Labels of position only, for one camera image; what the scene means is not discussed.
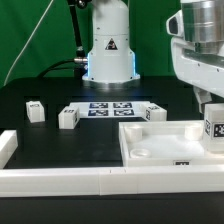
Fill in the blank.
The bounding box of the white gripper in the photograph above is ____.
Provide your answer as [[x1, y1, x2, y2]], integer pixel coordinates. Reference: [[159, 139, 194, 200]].
[[166, 10, 224, 114]]

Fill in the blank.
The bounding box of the fiducial marker sheet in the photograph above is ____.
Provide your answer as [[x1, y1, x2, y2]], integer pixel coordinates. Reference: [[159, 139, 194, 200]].
[[70, 101, 149, 118]]

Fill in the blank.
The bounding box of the white cable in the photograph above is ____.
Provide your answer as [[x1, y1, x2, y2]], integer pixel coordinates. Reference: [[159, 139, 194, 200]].
[[3, 0, 55, 88]]

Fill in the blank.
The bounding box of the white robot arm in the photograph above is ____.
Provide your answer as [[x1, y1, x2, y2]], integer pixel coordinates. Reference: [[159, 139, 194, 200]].
[[67, 0, 224, 105]]

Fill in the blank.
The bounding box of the white fence wall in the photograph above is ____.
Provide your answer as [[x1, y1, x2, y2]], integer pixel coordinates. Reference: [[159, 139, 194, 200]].
[[0, 130, 224, 197]]

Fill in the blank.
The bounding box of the black cable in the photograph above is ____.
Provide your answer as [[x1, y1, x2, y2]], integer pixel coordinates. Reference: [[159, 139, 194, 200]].
[[37, 59, 88, 79]]

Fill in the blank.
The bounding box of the white square table top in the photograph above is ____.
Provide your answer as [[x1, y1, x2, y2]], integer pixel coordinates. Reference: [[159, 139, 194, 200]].
[[119, 120, 224, 167]]

